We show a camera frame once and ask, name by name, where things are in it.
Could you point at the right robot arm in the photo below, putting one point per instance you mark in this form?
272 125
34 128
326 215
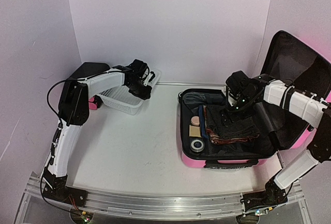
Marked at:
302 109

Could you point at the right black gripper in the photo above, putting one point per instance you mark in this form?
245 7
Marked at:
231 116

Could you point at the pink hard-shell suitcase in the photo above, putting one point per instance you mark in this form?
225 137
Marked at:
288 59

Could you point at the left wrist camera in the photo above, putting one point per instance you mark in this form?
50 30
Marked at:
149 78

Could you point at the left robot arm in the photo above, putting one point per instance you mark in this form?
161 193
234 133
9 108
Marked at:
87 81

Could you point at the blue folded item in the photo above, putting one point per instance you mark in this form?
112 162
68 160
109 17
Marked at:
202 122

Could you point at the black dotted garment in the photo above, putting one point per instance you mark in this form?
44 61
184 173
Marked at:
217 120

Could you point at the round pink compact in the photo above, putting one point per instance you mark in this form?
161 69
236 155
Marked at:
195 121

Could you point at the dark blue jeans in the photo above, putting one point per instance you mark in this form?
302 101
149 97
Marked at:
193 100

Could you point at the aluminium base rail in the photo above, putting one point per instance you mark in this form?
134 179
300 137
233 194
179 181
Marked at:
101 206

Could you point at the small green circuit board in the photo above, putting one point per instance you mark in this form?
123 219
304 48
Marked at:
85 217

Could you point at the round black tin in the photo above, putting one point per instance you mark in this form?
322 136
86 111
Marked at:
197 145

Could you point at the white plastic mesh basket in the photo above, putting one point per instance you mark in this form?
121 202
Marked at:
119 97

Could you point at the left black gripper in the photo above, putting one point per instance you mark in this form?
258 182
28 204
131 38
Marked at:
145 95

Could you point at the red brown patterned garment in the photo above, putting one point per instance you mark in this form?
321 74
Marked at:
216 139

